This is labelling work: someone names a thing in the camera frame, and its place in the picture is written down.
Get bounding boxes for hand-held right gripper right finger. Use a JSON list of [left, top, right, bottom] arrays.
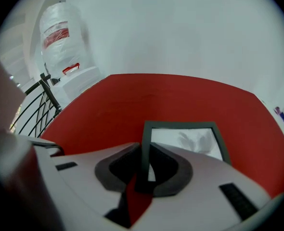
[[131, 142, 284, 231]]

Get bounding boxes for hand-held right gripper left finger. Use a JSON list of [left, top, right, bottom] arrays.
[[51, 142, 141, 231]]

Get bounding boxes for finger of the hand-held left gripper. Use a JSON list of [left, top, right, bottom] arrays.
[[19, 135, 65, 156]]

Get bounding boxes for black picture frame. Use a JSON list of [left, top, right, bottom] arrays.
[[134, 120, 232, 194]]

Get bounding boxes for white water dispenser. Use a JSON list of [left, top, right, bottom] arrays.
[[52, 66, 102, 109]]

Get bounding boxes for plastic-wrapped water bottle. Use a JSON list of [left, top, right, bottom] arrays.
[[39, 2, 97, 79]]

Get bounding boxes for red table cloth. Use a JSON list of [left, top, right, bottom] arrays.
[[40, 73, 284, 226]]

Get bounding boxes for red plastic handle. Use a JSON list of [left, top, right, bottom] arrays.
[[62, 62, 80, 76]]

